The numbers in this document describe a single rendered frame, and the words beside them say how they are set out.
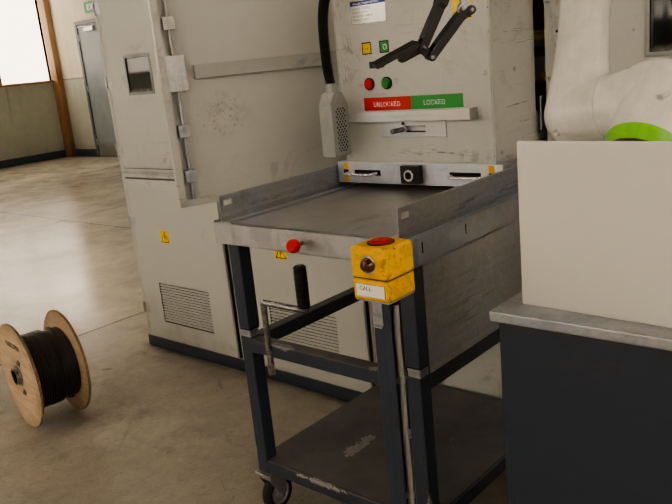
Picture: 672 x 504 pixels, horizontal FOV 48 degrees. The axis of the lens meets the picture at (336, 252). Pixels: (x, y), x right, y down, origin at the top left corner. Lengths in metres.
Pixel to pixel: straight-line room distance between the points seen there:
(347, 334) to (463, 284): 0.98
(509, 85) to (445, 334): 0.66
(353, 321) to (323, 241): 0.97
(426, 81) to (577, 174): 0.78
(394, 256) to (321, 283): 1.39
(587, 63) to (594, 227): 0.37
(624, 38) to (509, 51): 0.27
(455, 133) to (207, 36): 0.78
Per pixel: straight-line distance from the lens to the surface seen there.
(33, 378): 2.90
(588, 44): 1.57
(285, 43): 2.35
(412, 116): 2.00
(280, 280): 2.83
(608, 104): 1.48
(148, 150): 3.27
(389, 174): 2.11
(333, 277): 2.63
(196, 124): 2.28
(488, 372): 2.40
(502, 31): 1.96
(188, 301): 3.31
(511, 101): 2.00
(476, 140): 1.96
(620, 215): 1.31
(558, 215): 1.36
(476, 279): 1.81
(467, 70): 1.95
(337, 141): 2.10
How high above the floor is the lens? 1.22
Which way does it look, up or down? 14 degrees down
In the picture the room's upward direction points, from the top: 6 degrees counter-clockwise
